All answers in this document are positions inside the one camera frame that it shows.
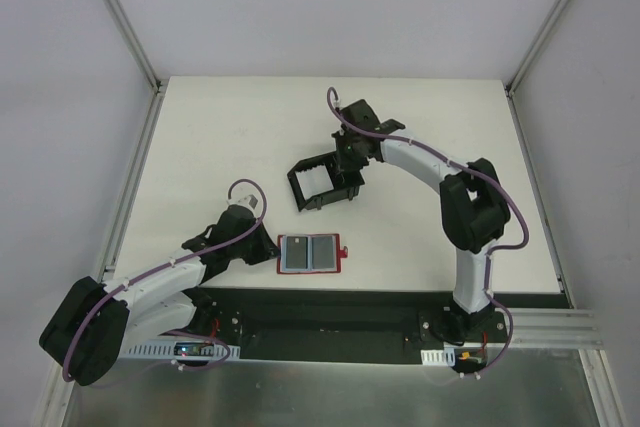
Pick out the black card box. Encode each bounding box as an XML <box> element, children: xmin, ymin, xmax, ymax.
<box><xmin>287</xmin><ymin>152</ymin><xmax>365</xmax><ymax>212</ymax></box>

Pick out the red leather card holder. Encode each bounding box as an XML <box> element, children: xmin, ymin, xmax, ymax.
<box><xmin>277</xmin><ymin>233</ymin><xmax>348</xmax><ymax>275</ymax></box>

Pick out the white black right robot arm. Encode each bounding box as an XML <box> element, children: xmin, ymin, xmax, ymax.
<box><xmin>328</xmin><ymin>99</ymin><xmax>511</xmax><ymax>346</ymax></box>

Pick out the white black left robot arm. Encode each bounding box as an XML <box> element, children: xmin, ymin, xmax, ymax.
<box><xmin>39</xmin><ymin>205</ymin><xmax>280</xmax><ymax>386</ymax></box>

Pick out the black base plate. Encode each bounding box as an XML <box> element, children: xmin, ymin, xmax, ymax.
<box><xmin>153</xmin><ymin>285</ymin><xmax>507</xmax><ymax>362</ymax></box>

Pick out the left white cable duct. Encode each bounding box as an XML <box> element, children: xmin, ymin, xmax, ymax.
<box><xmin>119</xmin><ymin>339</ymin><xmax>240</xmax><ymax>361</ymax></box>

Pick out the white cable duct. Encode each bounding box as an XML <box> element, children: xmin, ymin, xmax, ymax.
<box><xmin>420</xmin><ymin>349</ymin><xmax>456</xmax><ymax>367</ymax></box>
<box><xmin>119</xmin><ymin>339</ymin><xmax>240</xmax><ymax>361</ymax></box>

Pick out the left aluminium frame post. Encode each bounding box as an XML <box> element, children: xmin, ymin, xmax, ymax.
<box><xmin>103</xmin><ymin>0</ymin><xmax>164</xmax><ymax>92</ymax></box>

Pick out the aluminium frame post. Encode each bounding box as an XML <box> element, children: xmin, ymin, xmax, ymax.
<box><xmin>504</xmin><ymin>0</ymin><xmax>573</xmax><ymax>98</ymax></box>
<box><xmin>103</xmin><ymin>0</ymin><xmax>164</xmax><ymax>92</ymax></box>

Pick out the right aluminium frame post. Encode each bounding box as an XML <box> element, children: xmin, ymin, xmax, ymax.
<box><xmin>504</xmin><ymin>0</ymin><xmax>573</xmax><ymax>98</ymax></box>

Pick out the right white cable duct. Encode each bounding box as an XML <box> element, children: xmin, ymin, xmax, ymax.
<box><xmin>420</xmin><ymin>349</ymin><xmax>456</xmax><ymax>367</ymax></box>

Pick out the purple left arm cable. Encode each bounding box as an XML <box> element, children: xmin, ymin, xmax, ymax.
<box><xmin>62</xmin><ymin>179</ymin><xmax>267</xmax><ymax>384</ymax></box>

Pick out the aluminium front rail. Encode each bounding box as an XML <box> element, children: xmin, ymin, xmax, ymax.
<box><xmin>510</xmin><ymin>308</ymin><xmax>604</xmax><ymax>350</ymax></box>

